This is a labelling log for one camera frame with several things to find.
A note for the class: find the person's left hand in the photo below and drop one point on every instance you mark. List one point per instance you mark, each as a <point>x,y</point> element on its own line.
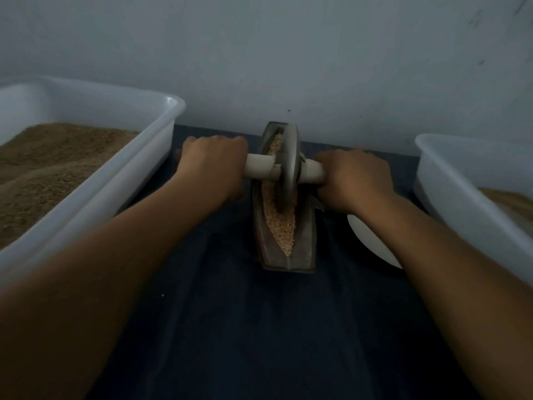
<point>215,166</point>

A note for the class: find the person's right hand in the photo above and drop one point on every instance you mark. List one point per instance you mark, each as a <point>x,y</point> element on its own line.
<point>354,179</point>

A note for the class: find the boat-shaped metal grinding trough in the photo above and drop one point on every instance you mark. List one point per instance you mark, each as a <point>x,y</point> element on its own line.
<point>291,260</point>

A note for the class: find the large brown grain heap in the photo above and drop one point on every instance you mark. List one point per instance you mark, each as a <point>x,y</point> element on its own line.
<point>510,202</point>
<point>42,175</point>

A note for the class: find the person's right forearm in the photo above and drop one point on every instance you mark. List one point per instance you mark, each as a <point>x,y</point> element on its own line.
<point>462,300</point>

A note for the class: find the person's left forearm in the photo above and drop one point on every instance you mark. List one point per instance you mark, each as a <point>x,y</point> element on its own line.
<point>83,300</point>

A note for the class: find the white round plate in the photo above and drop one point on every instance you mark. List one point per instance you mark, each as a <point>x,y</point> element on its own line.
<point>371,237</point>

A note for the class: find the white plastic tub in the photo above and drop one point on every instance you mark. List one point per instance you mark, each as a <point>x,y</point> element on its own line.
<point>466,212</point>
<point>129,175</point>

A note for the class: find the dark blue table cloth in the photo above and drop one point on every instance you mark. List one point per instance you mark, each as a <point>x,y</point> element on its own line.
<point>225,354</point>

